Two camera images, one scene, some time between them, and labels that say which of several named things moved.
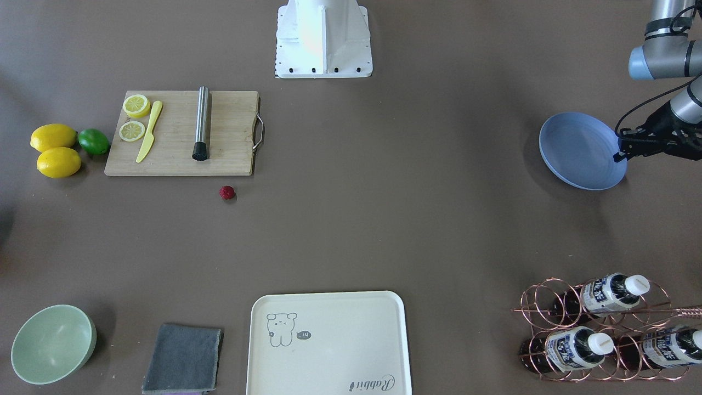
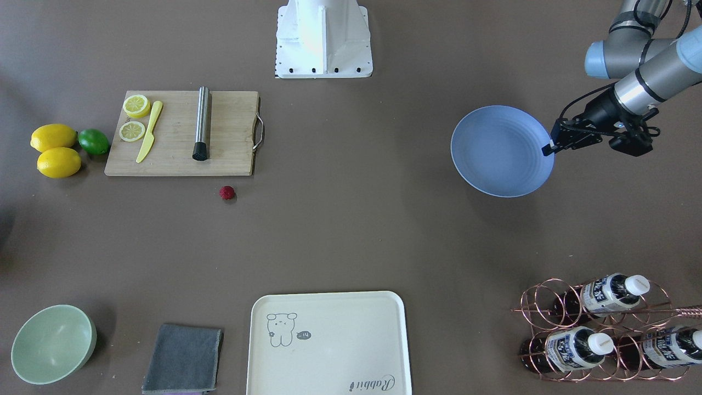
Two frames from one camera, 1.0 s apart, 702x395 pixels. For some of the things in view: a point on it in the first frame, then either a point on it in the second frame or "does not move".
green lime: (94, 141) does not move
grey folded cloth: (184, 359) does not move
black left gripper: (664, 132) -> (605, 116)
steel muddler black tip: (200, 151) does not move
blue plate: (581, 148) -> (498, 150)
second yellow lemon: (58, 162) does not move
